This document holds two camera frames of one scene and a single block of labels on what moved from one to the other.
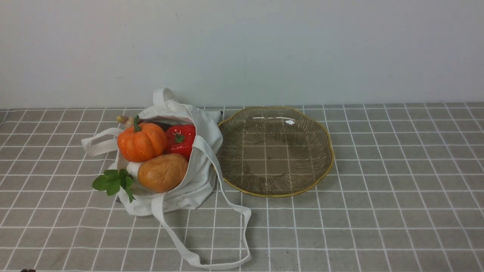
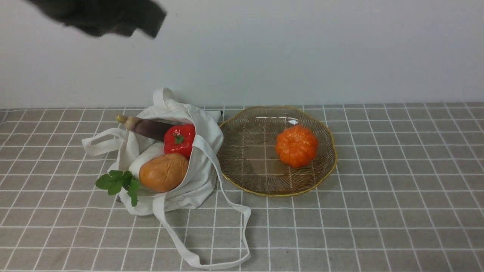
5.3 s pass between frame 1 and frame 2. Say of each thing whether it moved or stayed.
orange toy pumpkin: moved
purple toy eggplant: stayed
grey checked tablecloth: stayed
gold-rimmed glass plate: stayed
